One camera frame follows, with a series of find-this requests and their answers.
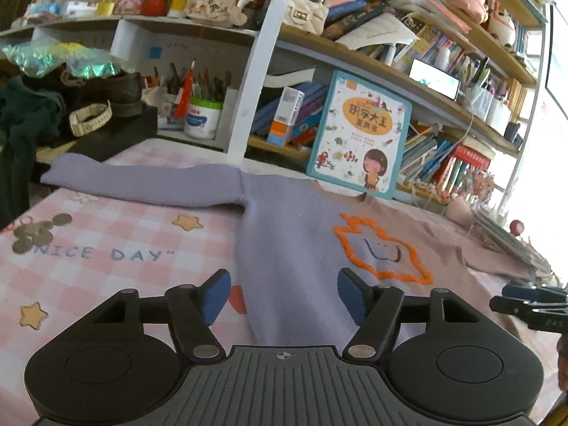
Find cream wristwatch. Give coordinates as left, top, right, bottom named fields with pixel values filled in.
left=69, top=101, right=113, bottom=137

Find white quilted handbag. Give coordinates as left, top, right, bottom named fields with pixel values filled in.
left=284, top=0, right=330, bottom=34

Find white can with blue label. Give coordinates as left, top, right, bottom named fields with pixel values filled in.
left=183, top=97, right=223, bottom=140

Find pink checked bed sheet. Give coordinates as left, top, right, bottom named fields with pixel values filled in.
left=0, top=137, right=568, bottom=413

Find brown leather shoe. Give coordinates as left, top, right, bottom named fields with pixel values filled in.
left=60, top=69, right=143, bottom=118

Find smartphone on shelf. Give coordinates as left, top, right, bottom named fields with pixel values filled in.
left=408, top=58, right=461, bottom=100

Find white open booklet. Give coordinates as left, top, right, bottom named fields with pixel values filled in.
left=335, top=11, right=420, bottom=51

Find purple and pink sweater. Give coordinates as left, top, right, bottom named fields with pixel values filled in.
left=40, top=153, right=555, bottom=352

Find red handled scissors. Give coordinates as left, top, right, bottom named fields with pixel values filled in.
left=174, top=67, right=195, bottom=118

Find wooden bookshelf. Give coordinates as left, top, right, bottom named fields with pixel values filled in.
left=246, top=0, right=548, bottom=207

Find white cat figurine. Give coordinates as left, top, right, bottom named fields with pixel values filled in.
left=487, top=0, right=516, bottom=47

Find teal children's book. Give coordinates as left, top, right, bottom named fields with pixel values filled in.
left=306, top=70, right=413, bottom=200

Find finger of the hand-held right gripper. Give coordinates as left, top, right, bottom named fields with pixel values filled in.
left=502, top=283, right=568, bottom=303
left=489, top=296, right=568, bottom=332

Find row of colourful books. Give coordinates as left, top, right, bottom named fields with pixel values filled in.
left=397, top=122, right=495, bottom=198

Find white shelf post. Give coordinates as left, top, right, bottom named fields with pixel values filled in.
left=226, top=0, right=303, bottom=165

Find pile of blue books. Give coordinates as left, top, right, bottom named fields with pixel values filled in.
left=249, top=81, right=330, bottom=149

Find iridescent plastic bag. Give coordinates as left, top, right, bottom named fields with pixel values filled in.
left=2, top=40, right=118, bottom=78

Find black box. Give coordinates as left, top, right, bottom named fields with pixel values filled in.
left=38, top=103, right=159, bottom=163

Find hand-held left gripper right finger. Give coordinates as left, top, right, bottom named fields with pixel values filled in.
left=337, top=267, right=488, bottom=360

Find white and orange box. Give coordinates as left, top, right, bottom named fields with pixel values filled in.
left=266, top=86, right=305, bottom=147

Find stack of papers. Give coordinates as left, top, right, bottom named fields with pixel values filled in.
left=471, top=209, right=553, bottom=278

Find dark green cloth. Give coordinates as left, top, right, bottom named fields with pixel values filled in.
left=0, top=75, right=67, bottom=231

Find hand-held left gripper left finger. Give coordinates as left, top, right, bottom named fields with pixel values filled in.
left=91, top=269, right=232, bottom=361

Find red round container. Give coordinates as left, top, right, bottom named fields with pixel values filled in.
left=141, top=0, right=170, bottom=17

